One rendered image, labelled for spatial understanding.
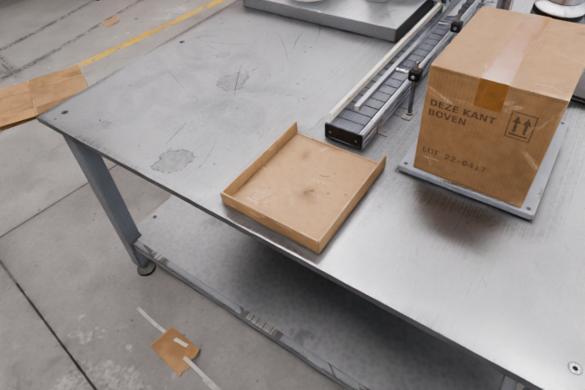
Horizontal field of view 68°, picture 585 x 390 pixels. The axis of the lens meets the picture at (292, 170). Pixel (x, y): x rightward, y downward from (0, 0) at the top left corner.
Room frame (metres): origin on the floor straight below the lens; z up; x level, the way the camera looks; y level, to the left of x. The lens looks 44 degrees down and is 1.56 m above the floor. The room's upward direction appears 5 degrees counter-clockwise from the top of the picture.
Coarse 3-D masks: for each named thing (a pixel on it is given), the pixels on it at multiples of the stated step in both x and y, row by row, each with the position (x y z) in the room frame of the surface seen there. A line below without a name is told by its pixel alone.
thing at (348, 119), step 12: (468, 0) 1.52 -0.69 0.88; (432, 36) 1.28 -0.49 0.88; (444, 36) 1.30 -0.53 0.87; (420, 48) 1.21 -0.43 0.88; (432, 48) 1.20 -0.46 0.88; (396, 60) 1.15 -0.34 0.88; (408, 60) 1.14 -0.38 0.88; (420, 60) 1.14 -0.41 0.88; (384, 72) 1.09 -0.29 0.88; (396, 72) 1.08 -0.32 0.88; (372, 84) 1.03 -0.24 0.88; (384, 84) 1.02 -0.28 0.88; (396, 84) 1.02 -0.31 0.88; (360, 96) 0.98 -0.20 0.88; (384, 96) 0.97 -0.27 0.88; (348, 108) 0.93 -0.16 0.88; (372, 108) 0.92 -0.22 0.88; (336, 120) 0.88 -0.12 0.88; (348, 120) 0.88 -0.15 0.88; (360, 120) 0.87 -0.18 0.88
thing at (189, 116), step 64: (128, 64) 1.36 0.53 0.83; (192, 64) 1.32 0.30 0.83; (256, 64) 1.28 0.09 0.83; (320, 64) 1.25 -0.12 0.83; (64, 128) 1.03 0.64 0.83; (128, 128) 1.00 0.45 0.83; (192, 128) 0.97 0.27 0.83; (256, 128) 0.95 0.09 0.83; (320, 128) 0.92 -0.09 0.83; (576, 128) 0.83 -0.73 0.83; (192, 192) 0.72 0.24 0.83; (384, 192) 0.67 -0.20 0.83; (448, 192) 0.65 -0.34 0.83; (576, 192) 0.61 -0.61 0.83; (320, 256) 0.51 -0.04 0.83; (384, 256) 0.50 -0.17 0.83; (448, 256) 0.48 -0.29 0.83; (512, 256) 0.47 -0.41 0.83; (576, 256) 0.46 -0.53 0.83; (448, 320) 0.35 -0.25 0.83; (512, 320) 0.34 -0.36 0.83; (576, 320) 0.33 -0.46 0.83; (576, 384) 0.23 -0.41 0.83
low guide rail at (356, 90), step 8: (440, 8) 1.44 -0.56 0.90; (432, 16) 1.37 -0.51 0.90; (416, 24) 1.29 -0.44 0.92; (424, 24) 1.32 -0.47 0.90; (408, 32) 1.25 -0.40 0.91; (416, 32) 1.27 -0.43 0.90; (400, 40) 1.20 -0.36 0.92; (408, 40) 1.23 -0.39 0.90; (400, 48) 1.18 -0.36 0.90; (392, 56) 1.13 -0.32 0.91; (376, 64) 1.08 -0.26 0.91; (384, 64) 1.09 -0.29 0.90; (368, 72) 1.04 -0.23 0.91; (376, 72) 1.05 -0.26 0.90; (360, 80) 1.00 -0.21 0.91; (368, 80) 1.02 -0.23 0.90; (360, 88) 0.98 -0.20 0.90; (352, 96) 0.94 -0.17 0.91; (336, 104) 0.90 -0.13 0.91; (344, 104) 0.91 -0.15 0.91; (336, 112) 0.88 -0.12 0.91
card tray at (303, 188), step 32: (288, 128) 0.88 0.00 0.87; (256, 160) 0.77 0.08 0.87; (288, 160) 0.80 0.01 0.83; (320, 160) 0.79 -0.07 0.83; (352, 160) 0.78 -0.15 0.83; (384, 160) 0.74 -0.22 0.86; (224, 192) 0.67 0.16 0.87; (256, 192) 0.70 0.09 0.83; (288, 192) 0.69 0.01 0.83; (320, 192) 0.68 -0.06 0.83; (352, 192) 0.67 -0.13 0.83; (288, 224) 0.60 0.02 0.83; (320, 224) 0.59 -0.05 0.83
